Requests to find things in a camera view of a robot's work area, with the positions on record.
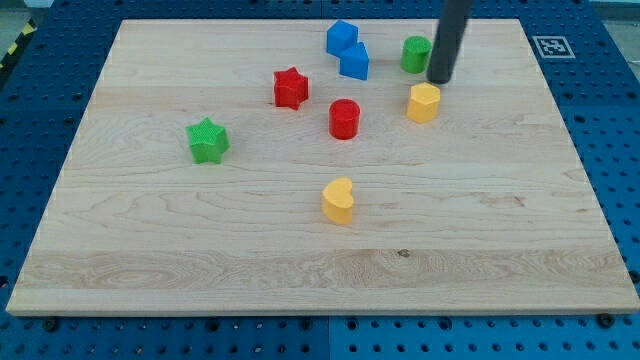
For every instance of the red star block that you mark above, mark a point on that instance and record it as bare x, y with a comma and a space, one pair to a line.
291, 88

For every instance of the yellow heart block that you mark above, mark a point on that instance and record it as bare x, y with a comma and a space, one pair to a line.
337, 201

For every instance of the yellow hexagon block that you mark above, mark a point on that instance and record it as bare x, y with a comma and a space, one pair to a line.
423, 102

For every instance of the green star block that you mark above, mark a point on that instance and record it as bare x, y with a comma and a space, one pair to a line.
207, 141

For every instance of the white fiducial marker tag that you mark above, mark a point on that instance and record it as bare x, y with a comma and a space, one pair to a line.
553, 47

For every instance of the blue pentagon block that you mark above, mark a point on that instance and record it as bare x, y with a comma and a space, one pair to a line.
354, 62

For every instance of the light wooden board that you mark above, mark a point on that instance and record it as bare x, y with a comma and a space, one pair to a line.
485, 210

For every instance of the blue cube block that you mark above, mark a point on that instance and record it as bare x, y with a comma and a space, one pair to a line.
340, 36

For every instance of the red cylinder block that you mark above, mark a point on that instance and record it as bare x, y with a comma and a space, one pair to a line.
344, 116

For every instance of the green cylinder block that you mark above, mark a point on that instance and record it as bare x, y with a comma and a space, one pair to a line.
415, 54

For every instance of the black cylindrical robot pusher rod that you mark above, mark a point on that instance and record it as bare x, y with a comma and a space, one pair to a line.
448, 39

